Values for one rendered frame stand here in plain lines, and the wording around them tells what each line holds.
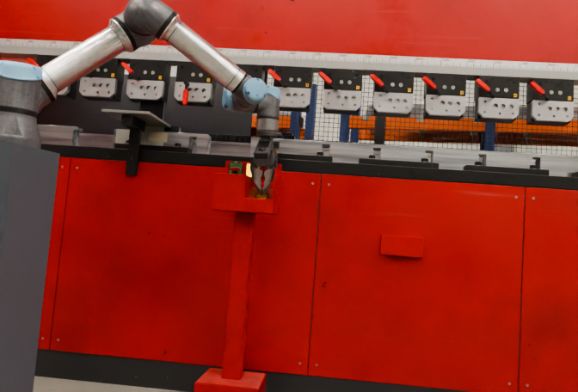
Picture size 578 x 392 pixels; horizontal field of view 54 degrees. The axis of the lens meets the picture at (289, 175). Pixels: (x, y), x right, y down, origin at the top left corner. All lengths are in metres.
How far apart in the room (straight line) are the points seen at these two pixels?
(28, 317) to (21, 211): 0.28
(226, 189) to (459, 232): 0.85
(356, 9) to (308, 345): 1.31
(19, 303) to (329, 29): 1.50
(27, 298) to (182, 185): 0.78
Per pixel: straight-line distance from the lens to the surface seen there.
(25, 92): 1.65
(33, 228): 1.64
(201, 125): 2.89
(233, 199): 1.86
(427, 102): 2.29
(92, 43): 1.84
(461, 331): 2.17
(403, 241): 2.09
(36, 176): 1.63
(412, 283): 2.13
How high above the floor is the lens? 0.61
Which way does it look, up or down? 6 degrees up
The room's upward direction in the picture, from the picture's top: 4 degrees clockwise
